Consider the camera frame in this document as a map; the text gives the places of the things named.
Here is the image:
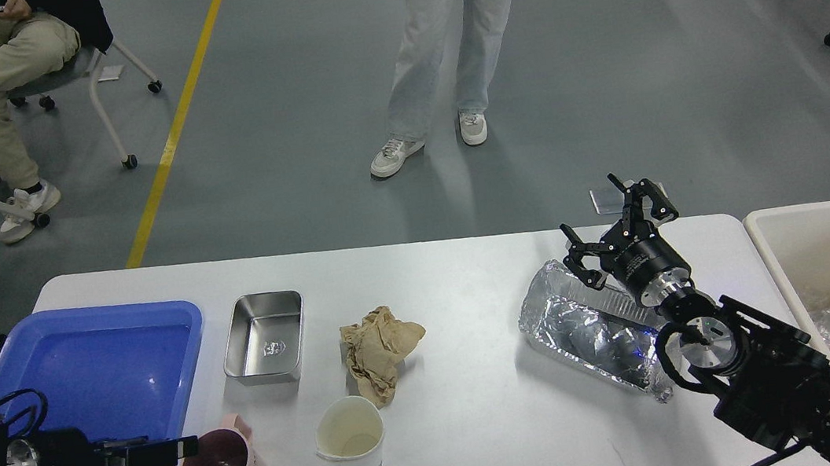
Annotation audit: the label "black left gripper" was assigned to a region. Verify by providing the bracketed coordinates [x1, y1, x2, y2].
[32, 427, 200, 466]

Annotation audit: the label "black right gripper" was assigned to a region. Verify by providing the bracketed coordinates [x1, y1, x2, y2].
[559, 173, 693, 308]

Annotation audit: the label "stainless steel rectangular tray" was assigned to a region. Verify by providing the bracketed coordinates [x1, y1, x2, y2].
[224, 290, 303, 387]

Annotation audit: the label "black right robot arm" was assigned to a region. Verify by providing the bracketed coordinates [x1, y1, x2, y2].
[560, 174, 830, 466]

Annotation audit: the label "clear floor plate left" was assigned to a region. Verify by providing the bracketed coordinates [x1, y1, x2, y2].
[589, 186, 626, 216]

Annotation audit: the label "aluminium foil container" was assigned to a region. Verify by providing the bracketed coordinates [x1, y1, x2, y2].
[517, 259, 674, 404]

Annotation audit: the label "blue plastic tray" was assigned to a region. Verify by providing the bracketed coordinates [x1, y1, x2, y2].
[0, 301, 203, 442]

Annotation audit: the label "white paper cup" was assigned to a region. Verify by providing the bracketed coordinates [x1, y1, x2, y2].
[314, 395, 385, 466]

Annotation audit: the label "crumpled brown paper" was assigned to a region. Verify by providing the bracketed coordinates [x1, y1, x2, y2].
[339, 306, 426, 409]

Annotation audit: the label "standing person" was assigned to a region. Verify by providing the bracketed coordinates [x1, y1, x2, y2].
[369, 0, 512, 179]

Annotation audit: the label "white office chair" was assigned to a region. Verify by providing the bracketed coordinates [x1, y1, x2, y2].
[0, 46, 138, 229]

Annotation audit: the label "seated person khaki trousers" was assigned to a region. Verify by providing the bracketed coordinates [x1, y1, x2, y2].
[0, 0, 113, 215]

